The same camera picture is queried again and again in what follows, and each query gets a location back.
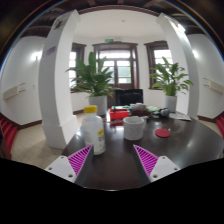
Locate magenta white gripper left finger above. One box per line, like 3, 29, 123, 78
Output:
45, 145, 94, 187

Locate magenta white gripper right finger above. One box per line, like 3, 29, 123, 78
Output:
133, 145, 180, 183

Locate red round coaster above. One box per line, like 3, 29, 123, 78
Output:
155, 129, 170, 138

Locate white bottle yellow cap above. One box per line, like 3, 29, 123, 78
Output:
81, 105, 106, 155

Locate white ceramic mug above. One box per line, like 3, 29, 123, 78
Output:
123, 116, 146, 141

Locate grey round object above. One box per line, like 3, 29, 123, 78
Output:
159, 108, 170, 117

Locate papers on table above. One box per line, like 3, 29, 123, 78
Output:
169, 112, 191, 121

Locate clear jar on table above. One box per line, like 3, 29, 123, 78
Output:
130, 103, 148, 116

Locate red plastic box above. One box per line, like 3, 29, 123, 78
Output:
109, 109, 129, 120

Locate black chair back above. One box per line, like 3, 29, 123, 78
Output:
115, 89, 143, 106

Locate left potted green plant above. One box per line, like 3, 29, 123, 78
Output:
69, 52, 114, 117

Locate potted green plant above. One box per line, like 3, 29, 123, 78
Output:
69, 52, 114, 117
150, 57, 193, 112

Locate right potted green plant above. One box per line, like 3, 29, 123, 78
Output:
150, 57, 193, 112

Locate left white pillar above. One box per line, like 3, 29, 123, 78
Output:
38, 10, 80, 150

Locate brown wooden double door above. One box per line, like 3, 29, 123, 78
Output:
92, 41, 140, 108

